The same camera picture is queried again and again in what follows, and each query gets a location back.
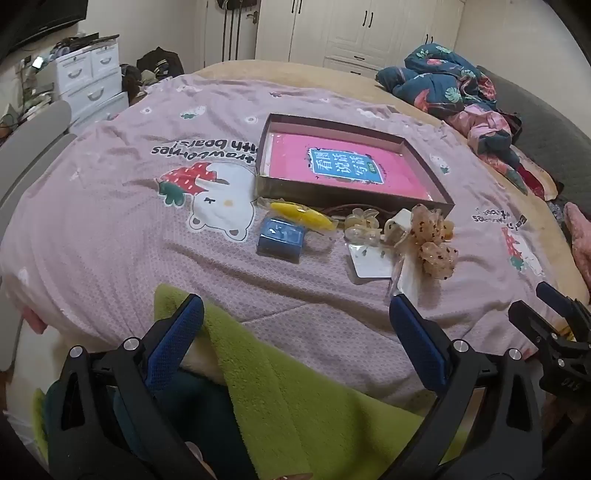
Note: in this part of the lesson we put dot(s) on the white card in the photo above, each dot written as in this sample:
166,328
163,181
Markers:
369,261

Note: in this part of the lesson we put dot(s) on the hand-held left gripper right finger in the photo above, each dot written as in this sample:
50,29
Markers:
415,332

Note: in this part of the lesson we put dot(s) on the dark shallow cardboard box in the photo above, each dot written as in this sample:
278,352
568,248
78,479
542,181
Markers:
351,196

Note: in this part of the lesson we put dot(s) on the white hair claw clip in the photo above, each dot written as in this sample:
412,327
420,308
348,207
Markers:
397,226

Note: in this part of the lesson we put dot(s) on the floral duvet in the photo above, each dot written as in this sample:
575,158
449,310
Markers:
434,87

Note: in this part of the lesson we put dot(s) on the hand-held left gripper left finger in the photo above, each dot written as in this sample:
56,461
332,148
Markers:
178,332

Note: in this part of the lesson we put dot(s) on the black bag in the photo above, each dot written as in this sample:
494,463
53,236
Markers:
161,62

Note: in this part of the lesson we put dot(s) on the small blue box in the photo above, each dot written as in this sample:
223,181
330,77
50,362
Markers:
279,240

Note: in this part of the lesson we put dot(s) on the green fleece cloth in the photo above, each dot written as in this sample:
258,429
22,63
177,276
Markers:
277,392

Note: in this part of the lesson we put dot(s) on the pink pillow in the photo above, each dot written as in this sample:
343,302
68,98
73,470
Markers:
579,240

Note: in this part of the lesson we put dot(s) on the beige bed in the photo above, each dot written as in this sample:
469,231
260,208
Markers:
323,81

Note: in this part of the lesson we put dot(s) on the pink printed blanket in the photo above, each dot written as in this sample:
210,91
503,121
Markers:
138,258

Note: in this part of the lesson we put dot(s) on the dark small bag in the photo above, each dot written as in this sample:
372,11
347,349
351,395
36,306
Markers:
131,83

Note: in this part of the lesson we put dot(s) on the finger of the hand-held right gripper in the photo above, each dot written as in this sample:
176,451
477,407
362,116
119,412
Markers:
531,323
556,297

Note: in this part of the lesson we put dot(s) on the black television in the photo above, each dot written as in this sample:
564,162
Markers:
37,18

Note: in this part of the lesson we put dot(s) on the yellow hair clip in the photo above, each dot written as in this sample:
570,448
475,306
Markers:
300,216

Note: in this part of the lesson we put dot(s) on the grey headboard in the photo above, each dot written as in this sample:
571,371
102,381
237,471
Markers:
545,134

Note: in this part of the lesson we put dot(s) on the pink book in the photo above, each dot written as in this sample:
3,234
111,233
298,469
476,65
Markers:
295,157

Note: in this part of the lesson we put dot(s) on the cream wardrobe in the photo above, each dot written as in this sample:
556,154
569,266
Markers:
360,27

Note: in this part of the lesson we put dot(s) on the white drawer cabinet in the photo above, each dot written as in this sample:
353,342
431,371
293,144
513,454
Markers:
87,78

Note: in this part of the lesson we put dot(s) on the dark teal pants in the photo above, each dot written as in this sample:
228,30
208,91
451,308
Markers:
203,415

